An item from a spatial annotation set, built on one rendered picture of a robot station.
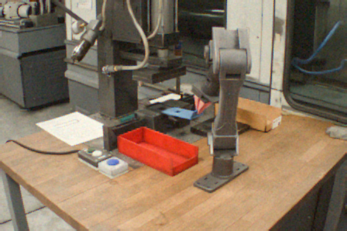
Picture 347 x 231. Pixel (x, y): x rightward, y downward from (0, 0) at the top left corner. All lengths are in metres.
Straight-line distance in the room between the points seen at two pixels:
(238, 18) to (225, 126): 0.98
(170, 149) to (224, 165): 0.25
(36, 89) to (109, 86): 2.97
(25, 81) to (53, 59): 0.42
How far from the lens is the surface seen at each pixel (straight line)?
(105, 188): 1.15
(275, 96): 1.87
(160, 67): 1.42
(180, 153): 1.31
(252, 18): 1.94
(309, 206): 1.99
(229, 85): 1.01
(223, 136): 1.12
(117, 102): 1.63
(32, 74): 4.50
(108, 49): 1.59
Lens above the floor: 1.48
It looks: 20 degrees down
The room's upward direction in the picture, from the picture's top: straight up
